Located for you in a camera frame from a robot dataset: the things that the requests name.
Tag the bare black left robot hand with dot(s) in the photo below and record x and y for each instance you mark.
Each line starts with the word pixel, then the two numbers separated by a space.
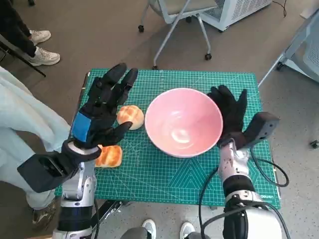
pixel 104 99

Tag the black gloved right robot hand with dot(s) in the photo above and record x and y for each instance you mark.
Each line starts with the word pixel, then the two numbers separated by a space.
pixel 231 114

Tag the round toy bread bun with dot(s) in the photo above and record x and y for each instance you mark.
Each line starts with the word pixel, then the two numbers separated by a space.
pixel 129 114

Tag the pink bowl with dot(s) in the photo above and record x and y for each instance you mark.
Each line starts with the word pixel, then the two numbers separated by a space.
pixel 184 119

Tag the rectangular toy bread loaf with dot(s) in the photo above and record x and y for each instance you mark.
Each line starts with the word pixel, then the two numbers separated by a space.
pixel 111 156

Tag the black stand leg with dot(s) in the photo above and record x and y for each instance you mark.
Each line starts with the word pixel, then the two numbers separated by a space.
pixel 30 65

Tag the person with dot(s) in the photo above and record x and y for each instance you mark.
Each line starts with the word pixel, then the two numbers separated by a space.
pixel 25 124
pixel 12 25

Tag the black caster wheel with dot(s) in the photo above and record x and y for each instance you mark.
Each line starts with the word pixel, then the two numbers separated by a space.
pixel 315 144

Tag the green cutting mat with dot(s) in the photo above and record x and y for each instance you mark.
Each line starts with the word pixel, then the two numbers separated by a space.
pixel 162 174

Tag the white perforated cabinet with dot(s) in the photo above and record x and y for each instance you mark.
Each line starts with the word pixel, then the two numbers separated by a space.
pixel 239 12

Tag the grey wheeled office chair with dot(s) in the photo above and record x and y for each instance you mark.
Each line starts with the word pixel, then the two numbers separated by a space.
pixel 184 10

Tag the white sneaker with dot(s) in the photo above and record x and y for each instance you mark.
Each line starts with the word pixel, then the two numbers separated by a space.
pixel 149 227
pixel 187 227

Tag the grey leg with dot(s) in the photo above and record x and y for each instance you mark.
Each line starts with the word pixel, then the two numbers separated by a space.
pixel 134 234
pixel 195 236

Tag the white paper sheet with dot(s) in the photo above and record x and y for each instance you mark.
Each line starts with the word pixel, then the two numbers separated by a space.
pixel 309 13

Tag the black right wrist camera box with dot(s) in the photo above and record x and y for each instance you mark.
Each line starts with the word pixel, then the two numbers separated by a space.
pixel 264 127

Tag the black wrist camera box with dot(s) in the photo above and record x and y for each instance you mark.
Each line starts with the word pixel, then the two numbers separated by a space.
pixel 37 171
pixel 264 127

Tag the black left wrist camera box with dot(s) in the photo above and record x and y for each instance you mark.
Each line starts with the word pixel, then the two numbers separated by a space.
pixel 37 171

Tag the black metal table rail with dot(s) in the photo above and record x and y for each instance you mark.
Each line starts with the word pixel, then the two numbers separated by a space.
pixel 112 209

